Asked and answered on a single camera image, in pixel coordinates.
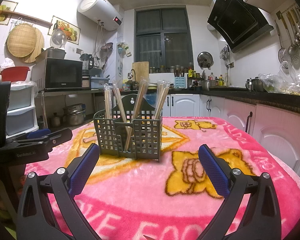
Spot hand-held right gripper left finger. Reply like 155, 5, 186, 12
17, 143, 102, 240

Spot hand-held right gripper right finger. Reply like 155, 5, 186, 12
198, 144, 282, 240

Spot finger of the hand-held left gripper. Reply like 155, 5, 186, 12
40, 127, 73, 153
6, 128, 52, 144

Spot group of wooden chopsticks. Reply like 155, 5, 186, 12
104, 79, 171, 153

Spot grey plastic chopstick holder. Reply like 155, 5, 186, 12
93, 94, 163, 163

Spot row of hanging kitchen utensils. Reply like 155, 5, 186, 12
275, 5, 300, 67

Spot small steel pot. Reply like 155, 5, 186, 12
50, 112, 63, 128

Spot plastic drawer tower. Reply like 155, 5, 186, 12
5, 81, 37, 136

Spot stacked steel pots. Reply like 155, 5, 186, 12
63, 103, 87, 127

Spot red plastic basin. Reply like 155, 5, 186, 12
0, 66, 31, 82

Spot metal shelf rack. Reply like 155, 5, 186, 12
36, 88, 108, 132

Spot microwave oven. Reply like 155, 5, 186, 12
31, 57, 84, 92

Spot pink printed blanket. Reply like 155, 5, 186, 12
22, 116, 300, 240

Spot blue-grey plastic box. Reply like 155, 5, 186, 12
90, 76, 111, 90

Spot white kitchen base cabinets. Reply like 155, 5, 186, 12
150, 94, 300, 178

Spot round bamboo tray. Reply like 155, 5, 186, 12
6, 23, 38, 58

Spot round wooden board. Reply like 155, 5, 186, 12
22, 27, 45, 63

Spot dark baking tin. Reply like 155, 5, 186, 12
35, 47, 67, 63

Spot blender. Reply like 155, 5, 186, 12
79, 53, 95, 77

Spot steel cooking pot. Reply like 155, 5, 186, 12
201, 79, 217, 91

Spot glass pot lid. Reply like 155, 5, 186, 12
51, 29, 67, 50

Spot group of condiment bottles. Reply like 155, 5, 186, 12
187, 71, 232, 88

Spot hanging pink bowl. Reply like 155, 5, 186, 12
100, 42, 114, 53

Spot wooden cutting board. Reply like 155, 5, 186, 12
132, 61, 150, 82

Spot hanging packets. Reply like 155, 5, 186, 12
117, 42, 132, 58

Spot clear plastic bag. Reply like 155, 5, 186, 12
259, 72, 300, 96

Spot steel pot lid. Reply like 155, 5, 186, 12
197, 51, 214, 70

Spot row of glass jars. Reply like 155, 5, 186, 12
149, 62, 194, 74

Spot hanging small kitchen tools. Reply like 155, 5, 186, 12
219, 44, 231, 62

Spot white water heater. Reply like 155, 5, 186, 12
77, 0, 123, 32

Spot black range hood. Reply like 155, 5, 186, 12
207, 0, 275, 54

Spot dark kitchen window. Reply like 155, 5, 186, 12
134, 7, 194, 74

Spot wooden wall shelf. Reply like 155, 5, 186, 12
0, 10, 53, 27

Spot framed wall poster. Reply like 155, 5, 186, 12
0, 1, 18, 26

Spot fruit wall poster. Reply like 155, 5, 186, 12
48, 15, 81, 43

